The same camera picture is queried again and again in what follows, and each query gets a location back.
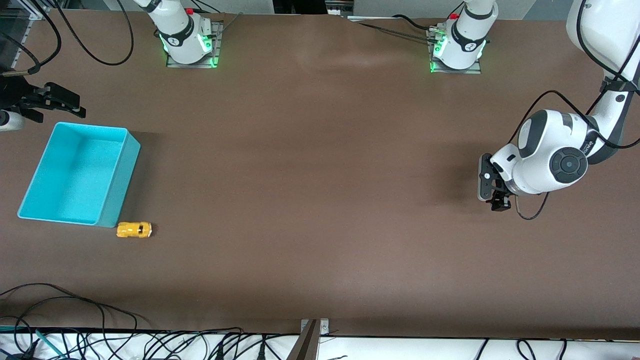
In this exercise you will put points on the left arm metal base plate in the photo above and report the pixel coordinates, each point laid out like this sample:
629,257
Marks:
475,70

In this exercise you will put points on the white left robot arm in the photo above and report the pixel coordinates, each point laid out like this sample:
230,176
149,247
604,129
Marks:
545,150

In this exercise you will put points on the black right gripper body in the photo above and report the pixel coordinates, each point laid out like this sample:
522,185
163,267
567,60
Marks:
16,95

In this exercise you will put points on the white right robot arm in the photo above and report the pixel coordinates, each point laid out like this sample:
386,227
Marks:
180,35

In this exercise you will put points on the turquoise plastic bin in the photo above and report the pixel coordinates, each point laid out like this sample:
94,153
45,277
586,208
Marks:
72,175

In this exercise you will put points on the black background object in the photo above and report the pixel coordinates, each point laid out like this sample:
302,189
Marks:
300,6

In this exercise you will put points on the aluminium frame enclosure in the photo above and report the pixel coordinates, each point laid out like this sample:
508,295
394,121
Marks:
30,10

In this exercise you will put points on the white lower board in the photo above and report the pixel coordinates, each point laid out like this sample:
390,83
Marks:
400,350

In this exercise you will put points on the grey metal beam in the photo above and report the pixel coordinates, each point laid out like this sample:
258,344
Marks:
306,345

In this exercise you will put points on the yellow beetle toy car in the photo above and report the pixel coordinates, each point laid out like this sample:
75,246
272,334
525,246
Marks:
134,229

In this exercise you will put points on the grey metal background box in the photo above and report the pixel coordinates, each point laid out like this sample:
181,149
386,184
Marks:
340,7

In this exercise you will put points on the metal table bracket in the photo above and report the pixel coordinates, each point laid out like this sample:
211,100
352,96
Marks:
325,327

